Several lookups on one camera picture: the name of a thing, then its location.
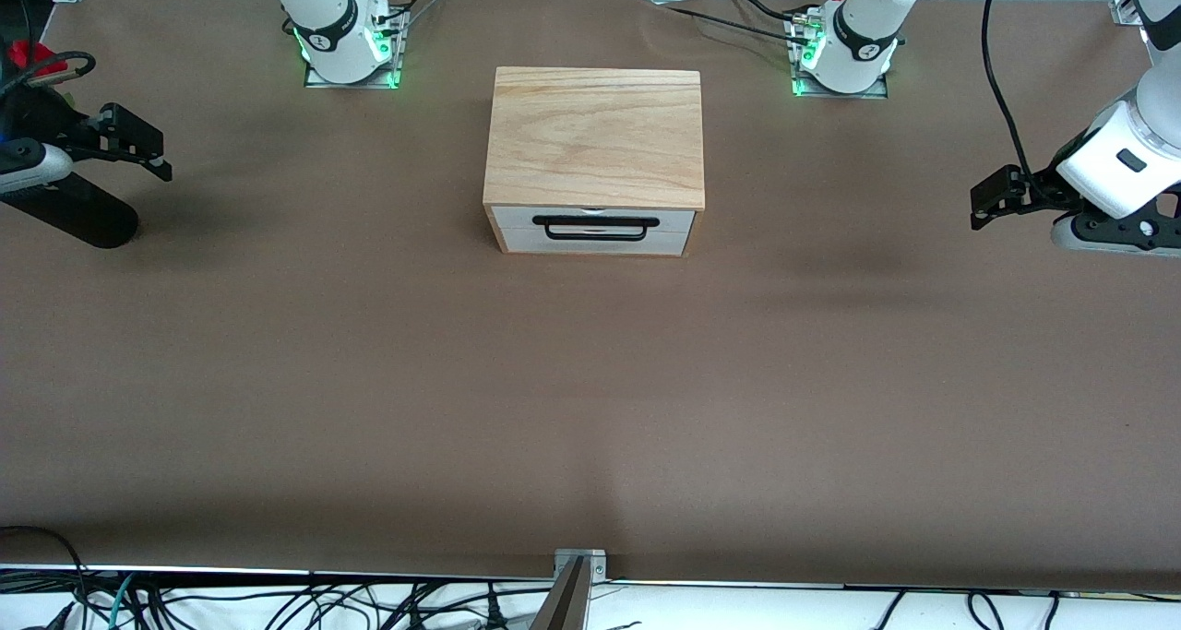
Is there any black metal drawer handle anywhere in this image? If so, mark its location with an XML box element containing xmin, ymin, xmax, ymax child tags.
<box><xmin>532</xmin><ymin>213</ymin><xmax>662</xmax><ymax>243</ymax></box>

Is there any white-fronted wooden drawer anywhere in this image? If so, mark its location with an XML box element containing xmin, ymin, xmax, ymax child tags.
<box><xmin>492</xmin><ymin>207</ymin><xmax>695</xmax><ymax>235</ymax></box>

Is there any wooden drawer cabinet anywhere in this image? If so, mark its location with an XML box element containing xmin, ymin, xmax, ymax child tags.
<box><xmin>483</xmin><ymin>67</ymin><xmax>708</xmax><ymax>258</ymax></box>

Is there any red crumpled tape piece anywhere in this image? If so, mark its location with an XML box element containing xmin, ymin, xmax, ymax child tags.
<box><xmin>7</xmin><ymin>42</ymin><xmax>67</xmax><ymax>70</ymax></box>

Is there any brown table cover sheet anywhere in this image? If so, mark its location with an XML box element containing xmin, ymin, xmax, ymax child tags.
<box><xmin>0</xmin><ymin>0</ymin><xmax>1181</xmax><ymax>594</ymax></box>

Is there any brown support bar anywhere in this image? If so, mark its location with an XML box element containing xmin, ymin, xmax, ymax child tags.
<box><xmin>531</xmin><ymin>556</ymin><xmax>591</xmax><ymax>630</ymax></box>

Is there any black left camera bracket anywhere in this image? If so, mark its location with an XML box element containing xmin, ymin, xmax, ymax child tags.
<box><xmin>1075</xmin><ymin>192</ymin><xmax>1181</xmax><ymax>248</ymax></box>

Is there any black left camera cable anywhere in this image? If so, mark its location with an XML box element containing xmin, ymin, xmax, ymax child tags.
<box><xmin>983</xmin><ymin>0</ymin><xmax>1034</xmax><ymax>184</ymax></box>

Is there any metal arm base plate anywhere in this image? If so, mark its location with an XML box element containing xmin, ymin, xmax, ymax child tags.
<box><xmin>304</xmin><ymin>7</ymin><xmax>404</xmax><ymax>91</ymax></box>
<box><xmin>792</xmin><ymin>17</ymin><xmax>889</xmax><ymax>101</ymax></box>

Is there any black base cable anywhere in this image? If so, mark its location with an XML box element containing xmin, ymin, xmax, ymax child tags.
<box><xmin>724</xmin><ymin>0</ymin><xmax>817</xmax><ymax>24</ymax></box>
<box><xmin>646</xmin><ymin>3</ymin><xmax>813</xmax><ymax>45</ymax></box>
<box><xmin>369</xmin><ymin>0</ymin><xmax>450</xmax><ymax>31</ymax></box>

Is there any black looped cable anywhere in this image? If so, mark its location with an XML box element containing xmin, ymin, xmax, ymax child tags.
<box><xmin>0</xmin><ymin>525</ymin><xmax>89</xmax><ymax>630</ymax></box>

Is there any teal cable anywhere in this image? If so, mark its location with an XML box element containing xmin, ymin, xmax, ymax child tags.
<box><xmin>109</xmin><ymin>573</ymin><xmax>137</xmax><ymax>630</ymax></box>

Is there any black cable tangle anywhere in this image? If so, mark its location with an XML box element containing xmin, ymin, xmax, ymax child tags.
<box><xmin>138</xmin><ymin>579</ymin><xmax>555</xmax><ymax>630</ymax></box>

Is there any metal clamp bracket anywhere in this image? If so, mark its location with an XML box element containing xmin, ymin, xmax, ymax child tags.
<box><xmin>554</xmin><ymin>549</ymin><xmax>608</xmax><ymax>583</ymax></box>

